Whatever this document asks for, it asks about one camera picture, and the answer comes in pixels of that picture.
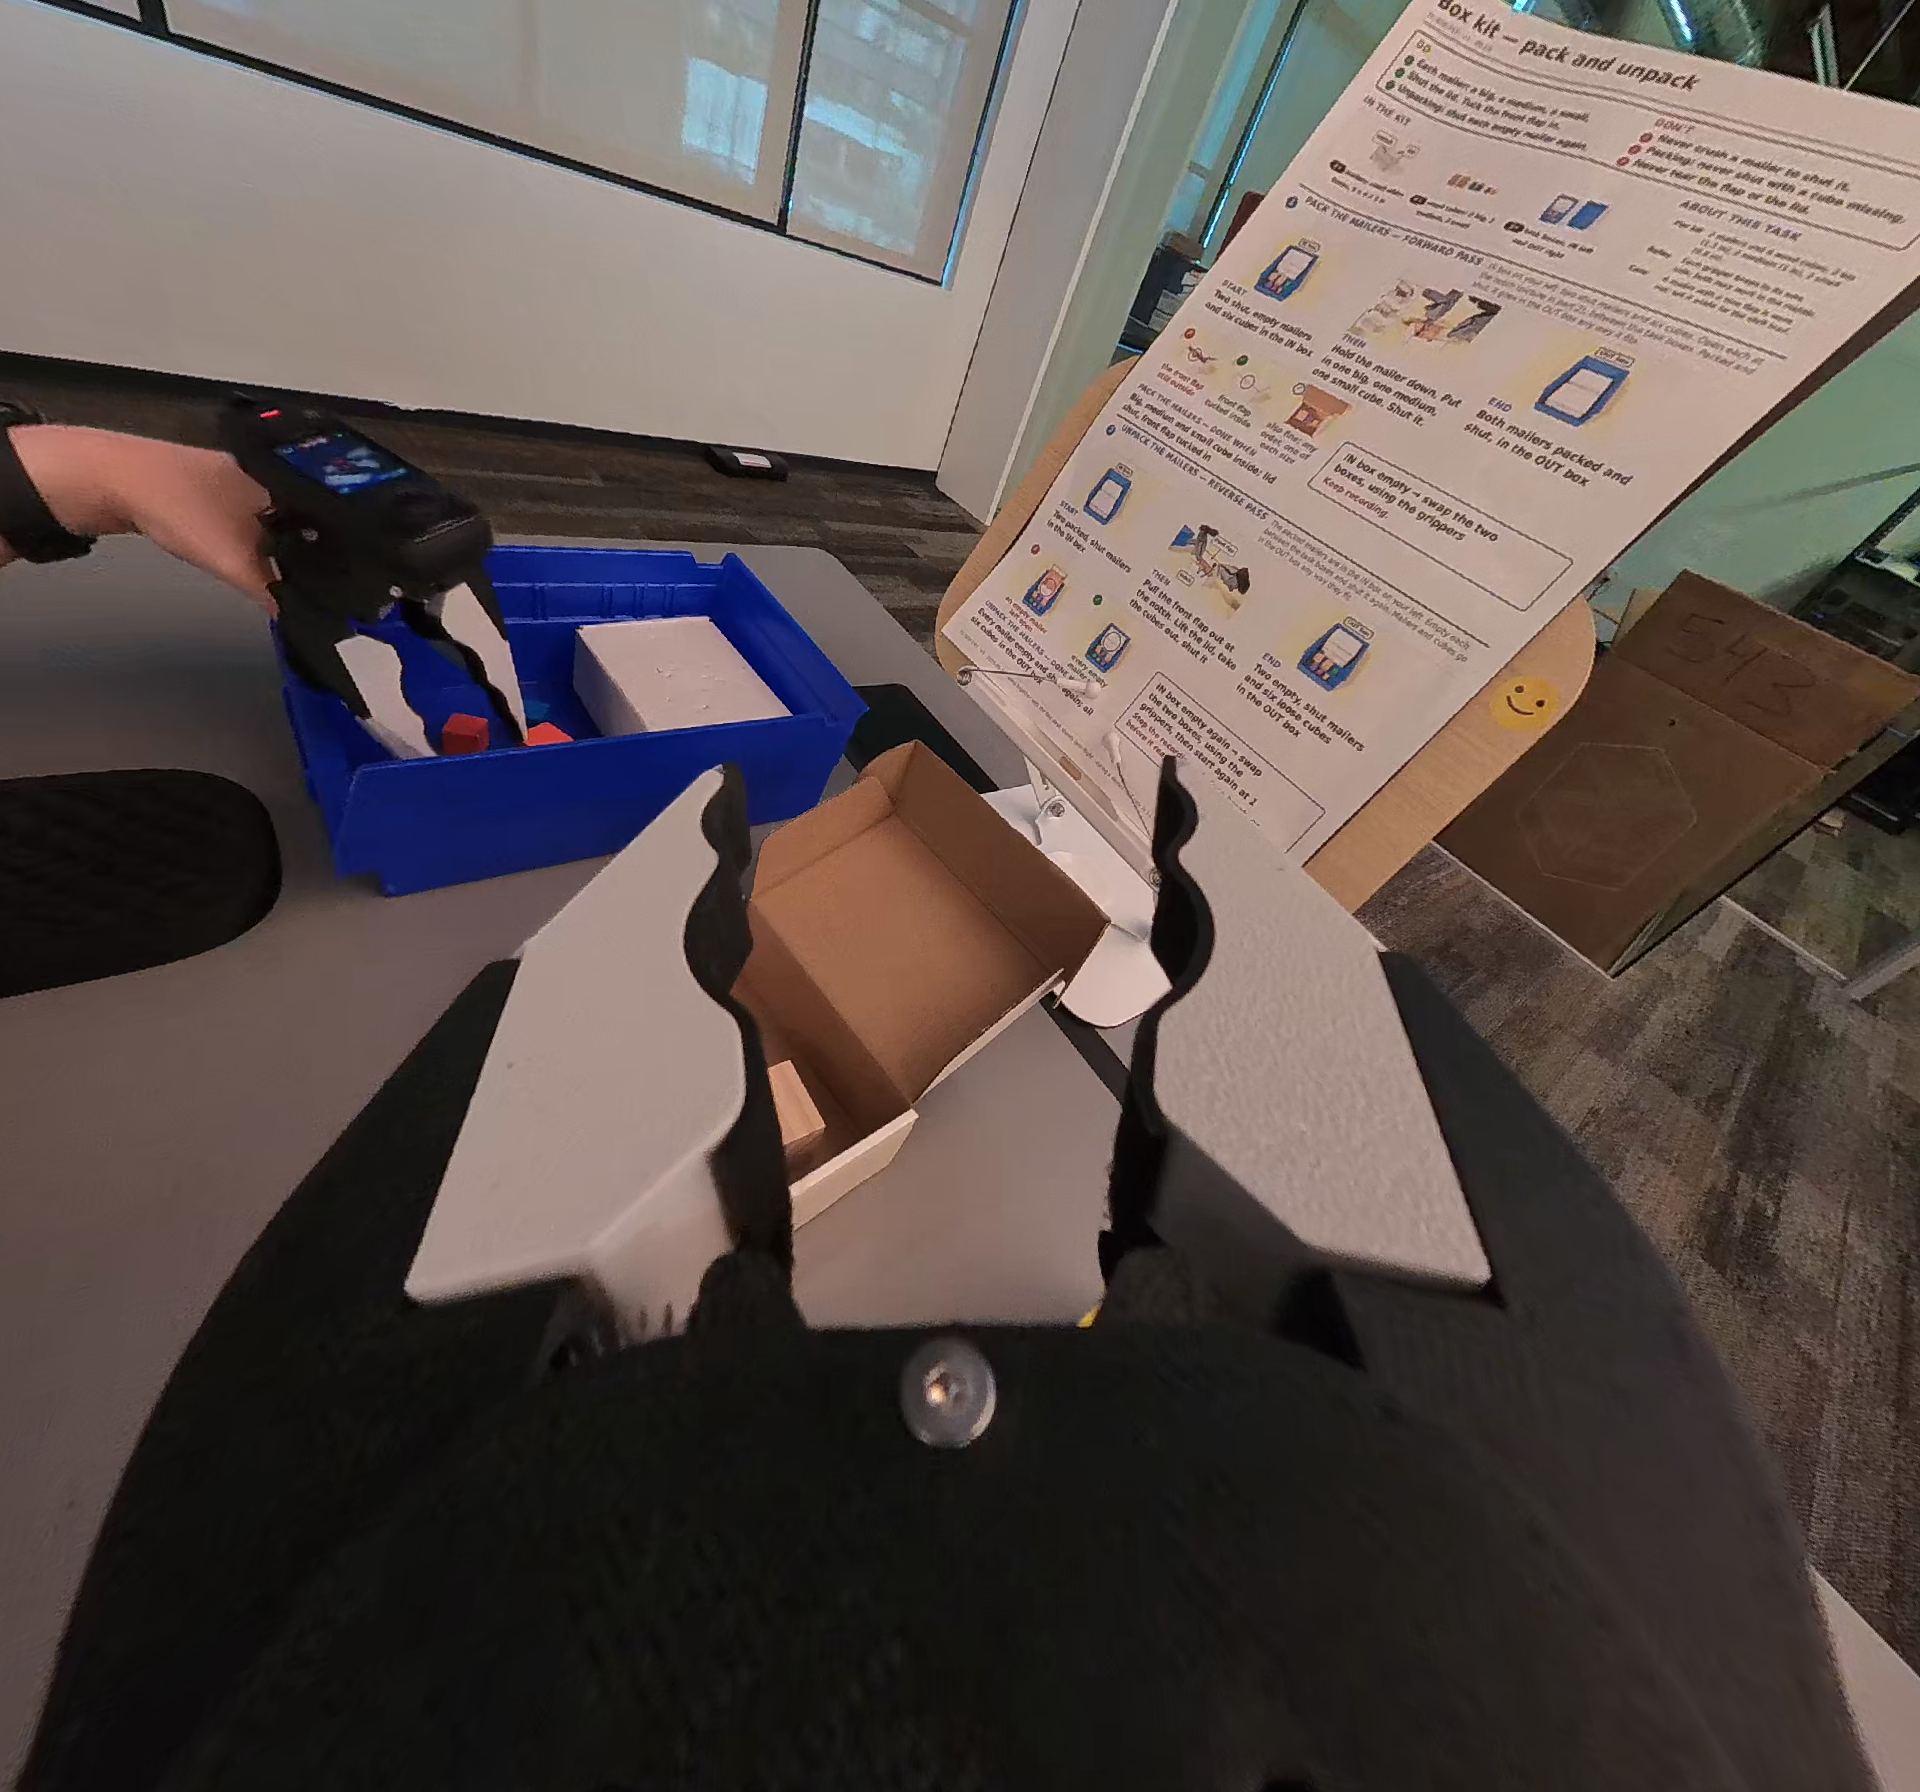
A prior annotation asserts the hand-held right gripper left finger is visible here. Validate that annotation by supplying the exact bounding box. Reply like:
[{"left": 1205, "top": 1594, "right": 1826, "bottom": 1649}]
[{"left": 403, "top": 761, "right": 797, "bottom": 1333}]

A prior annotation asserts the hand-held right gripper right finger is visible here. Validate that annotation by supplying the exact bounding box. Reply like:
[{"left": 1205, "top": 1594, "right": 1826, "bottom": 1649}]
[{"left": 1102, "top": 752, "right": 1502, "bottom": 1327}]

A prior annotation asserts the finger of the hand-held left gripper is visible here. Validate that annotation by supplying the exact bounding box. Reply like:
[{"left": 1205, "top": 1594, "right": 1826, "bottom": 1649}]
[
  {"left": 330, "top": 614, "right": 439, "bottom": 761},
  {"left": 433, "top": 573, "right": 529, "bottom": 749}
]

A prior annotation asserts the blue plastic bin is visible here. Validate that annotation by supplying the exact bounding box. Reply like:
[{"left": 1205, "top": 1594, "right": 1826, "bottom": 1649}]
[{"left": 271, "top": 546, "right": 871, "bottom": 899}]

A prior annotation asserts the white cardboard box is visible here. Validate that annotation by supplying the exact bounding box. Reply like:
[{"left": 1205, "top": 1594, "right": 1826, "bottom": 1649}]
[
  {"left": 733, "top": 738, "right": 1115, "bottom": 1231},
  {"left": 571, "top": 614, "right": 791, "bottom": 742}
]

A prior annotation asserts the pale wooden cube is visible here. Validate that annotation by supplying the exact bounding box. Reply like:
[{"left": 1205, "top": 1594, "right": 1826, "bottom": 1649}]
[{"left": 767, "top": 1060, "right": 830, "bottom": 1177}]

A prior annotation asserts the person's left hand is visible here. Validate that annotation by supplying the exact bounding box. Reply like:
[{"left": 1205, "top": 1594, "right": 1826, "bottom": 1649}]
[{"left": 87, "top": 430, "right": 283, "bottom": 612}]

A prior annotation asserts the white metal plate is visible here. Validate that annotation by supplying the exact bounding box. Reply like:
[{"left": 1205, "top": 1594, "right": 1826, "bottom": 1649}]
[{"left": 981, "top": 776, "right": 1172, "bottom": 1029}]

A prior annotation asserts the black wristband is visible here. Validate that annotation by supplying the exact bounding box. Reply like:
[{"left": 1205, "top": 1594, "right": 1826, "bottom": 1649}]
[{"left": 0, "top": 399, "right": 98, "bottom": 567}]

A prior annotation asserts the black cushion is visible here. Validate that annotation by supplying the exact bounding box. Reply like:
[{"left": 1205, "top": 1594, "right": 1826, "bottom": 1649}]
[{"left": 0, "top": 770, "right": 283, "bottom": 999}]

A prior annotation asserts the brown cardboard carton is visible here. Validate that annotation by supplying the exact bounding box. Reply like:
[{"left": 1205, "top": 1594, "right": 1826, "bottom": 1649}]
[{"left": 1434, "top": 567, "right": 1920, "bottom": 980}]

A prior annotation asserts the white instruction board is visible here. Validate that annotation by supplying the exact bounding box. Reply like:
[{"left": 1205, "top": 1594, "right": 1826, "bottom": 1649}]
[{"left": 936, "top": 0, "right": 1920, "bottom": 862}]

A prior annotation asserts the large wall window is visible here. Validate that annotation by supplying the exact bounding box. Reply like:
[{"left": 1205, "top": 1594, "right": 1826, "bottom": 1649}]
[{"left": 0, "top": 0, "right": 1049, "bottom": 288}]

